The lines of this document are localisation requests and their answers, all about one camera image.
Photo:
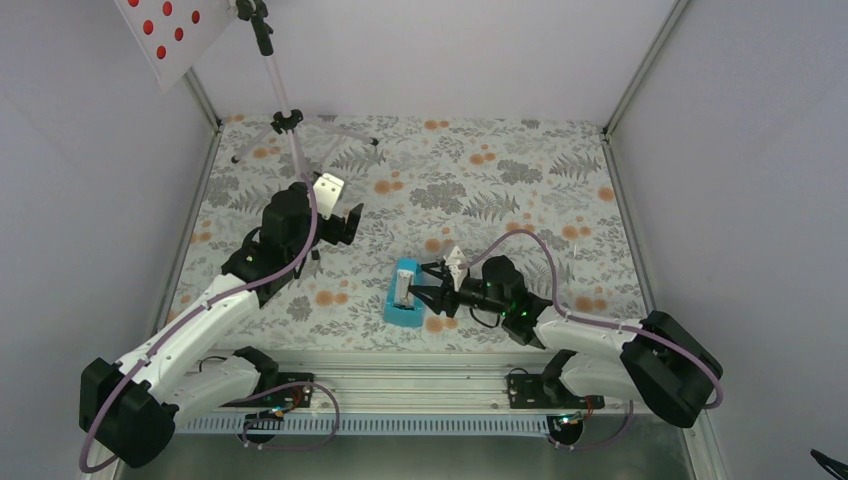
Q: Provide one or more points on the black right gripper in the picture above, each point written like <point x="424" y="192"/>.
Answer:
<point x="439" y="298"/>

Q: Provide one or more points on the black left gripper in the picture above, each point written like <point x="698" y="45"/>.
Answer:
<point x="334" y="233"/>

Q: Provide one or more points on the blue metronome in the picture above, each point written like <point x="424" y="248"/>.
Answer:
<point x="401" y="307"/>

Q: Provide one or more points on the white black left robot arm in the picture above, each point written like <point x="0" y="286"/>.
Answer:
<point x="130" y="408"/>

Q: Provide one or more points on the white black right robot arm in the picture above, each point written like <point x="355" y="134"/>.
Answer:
<point x="653" y="361"/>

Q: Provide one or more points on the white tripod music stand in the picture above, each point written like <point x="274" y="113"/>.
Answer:
<point x="286" y="120"/>

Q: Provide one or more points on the floral patterned table mat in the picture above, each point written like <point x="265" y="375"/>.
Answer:
<point x="538" y="192"/>

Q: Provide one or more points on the white sheet with red dots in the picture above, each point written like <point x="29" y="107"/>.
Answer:
<point x="174" y="34"/>

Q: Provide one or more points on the black object at corner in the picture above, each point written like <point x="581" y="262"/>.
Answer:
<point x="834" y="467"/>

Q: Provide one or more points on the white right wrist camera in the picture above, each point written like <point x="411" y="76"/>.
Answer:
<point x="457" y="266"/>

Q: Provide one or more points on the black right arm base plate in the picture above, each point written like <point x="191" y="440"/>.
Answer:
<point x="544" y="390"/>

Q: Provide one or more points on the aluminium front rail frame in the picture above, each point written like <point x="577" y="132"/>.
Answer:
<point x="624" y="440"/>

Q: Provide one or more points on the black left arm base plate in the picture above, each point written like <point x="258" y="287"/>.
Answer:
<point x="297" y="397"/>

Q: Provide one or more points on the perforated blue-grey cable duct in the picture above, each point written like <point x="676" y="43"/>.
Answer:
<point x="397" y="424"/>

